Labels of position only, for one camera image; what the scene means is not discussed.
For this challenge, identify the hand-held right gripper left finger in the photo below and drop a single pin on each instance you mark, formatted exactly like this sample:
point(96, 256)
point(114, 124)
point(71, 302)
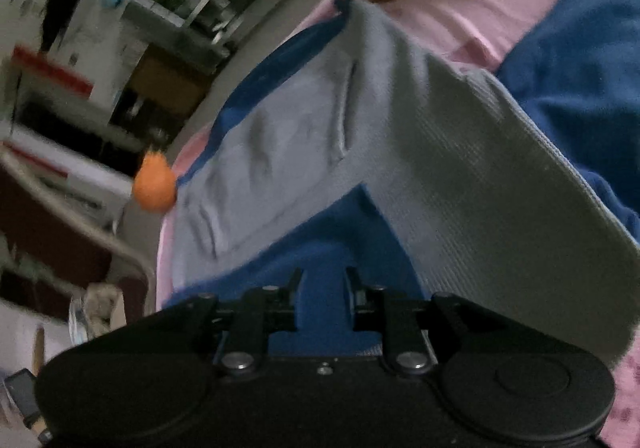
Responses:
point(282, 308)

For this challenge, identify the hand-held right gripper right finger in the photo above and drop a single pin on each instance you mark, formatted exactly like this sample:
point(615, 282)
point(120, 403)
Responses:
point(362, 308)

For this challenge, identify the grey and blue sweatshirt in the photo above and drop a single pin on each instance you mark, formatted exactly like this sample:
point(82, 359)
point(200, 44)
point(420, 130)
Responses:
point(425, 152)

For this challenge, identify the beige cloth bundle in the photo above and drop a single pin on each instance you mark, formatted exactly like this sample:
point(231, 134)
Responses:
point(97, 310)

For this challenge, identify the orange plush toy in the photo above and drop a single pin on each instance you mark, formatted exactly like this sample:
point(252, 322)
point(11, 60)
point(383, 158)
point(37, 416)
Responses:
point(155, 183)

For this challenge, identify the brown wooden cabinet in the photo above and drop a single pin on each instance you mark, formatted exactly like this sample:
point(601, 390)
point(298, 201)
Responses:
point(165, 80)

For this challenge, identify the pink printed blanket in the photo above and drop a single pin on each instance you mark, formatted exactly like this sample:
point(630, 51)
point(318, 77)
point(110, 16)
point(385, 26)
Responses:
point(470, 12)

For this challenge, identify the red wall sign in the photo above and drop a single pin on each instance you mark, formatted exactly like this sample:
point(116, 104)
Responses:
point(50, 72)

